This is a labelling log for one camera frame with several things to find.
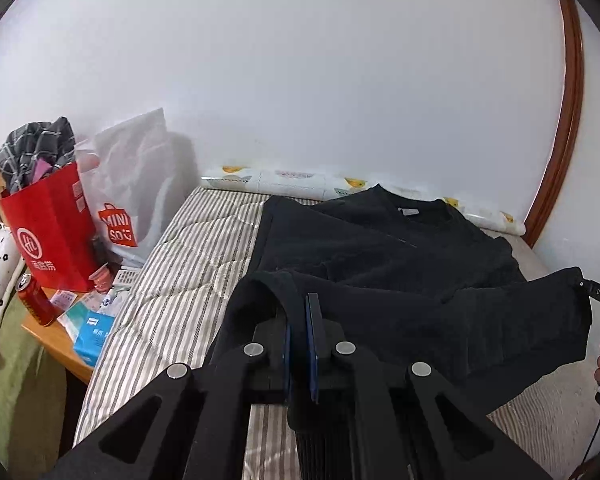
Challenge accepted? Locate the black sweatshirt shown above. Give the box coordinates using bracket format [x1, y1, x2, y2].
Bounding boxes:
[207, 184, 595, 411]

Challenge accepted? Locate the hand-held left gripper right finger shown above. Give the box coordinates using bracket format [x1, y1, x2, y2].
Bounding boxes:
[304, 292, 553, 480]

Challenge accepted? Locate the red paper bag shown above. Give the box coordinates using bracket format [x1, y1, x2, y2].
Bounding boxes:
[0, 162, 101, 293]

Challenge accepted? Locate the wooden nightstand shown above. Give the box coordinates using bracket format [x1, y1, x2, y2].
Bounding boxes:
[21, 280, 126, 386]

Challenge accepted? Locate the grey plaid cloth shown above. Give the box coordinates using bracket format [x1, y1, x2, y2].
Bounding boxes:
[0, 116, 77, 195]

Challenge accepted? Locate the white printed rolled mat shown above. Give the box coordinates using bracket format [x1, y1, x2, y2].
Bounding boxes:
[200, 164, 526, 236]

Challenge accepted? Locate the brown wooden door frame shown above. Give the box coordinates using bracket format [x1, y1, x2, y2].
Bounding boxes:
[522, 0, 586, 248]

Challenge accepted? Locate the teal white packet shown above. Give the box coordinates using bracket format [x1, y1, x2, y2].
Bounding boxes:
[57, 294, 118, 333]

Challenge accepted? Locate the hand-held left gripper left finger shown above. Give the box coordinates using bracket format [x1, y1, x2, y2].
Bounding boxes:
[55, 320, 295, 480]

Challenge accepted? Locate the white plastic shopping bag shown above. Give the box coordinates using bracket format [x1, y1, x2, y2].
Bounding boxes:
[75, 107, 201, 268]

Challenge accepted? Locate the grey striped mattress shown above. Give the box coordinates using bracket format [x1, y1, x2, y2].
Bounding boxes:
[72, 185, 600, 480]

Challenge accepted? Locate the pink cloth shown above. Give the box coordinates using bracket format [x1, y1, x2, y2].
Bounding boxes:
[32, 157, 56, 181]

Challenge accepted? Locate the red drink can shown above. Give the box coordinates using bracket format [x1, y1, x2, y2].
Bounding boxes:
[17, 274, 57, 326]

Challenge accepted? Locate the small red container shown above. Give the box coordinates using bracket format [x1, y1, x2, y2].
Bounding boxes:
[90, 265, 113, 292]

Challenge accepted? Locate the green bedsheet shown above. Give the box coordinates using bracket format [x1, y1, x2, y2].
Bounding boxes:
[0, 300, 88, 471]

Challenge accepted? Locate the white remote control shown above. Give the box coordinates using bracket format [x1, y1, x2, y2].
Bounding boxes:
[111, 266, 142, 288]

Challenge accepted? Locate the blue medicine box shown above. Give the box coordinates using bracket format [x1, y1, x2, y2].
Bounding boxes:
[72, 310, 116, 367]

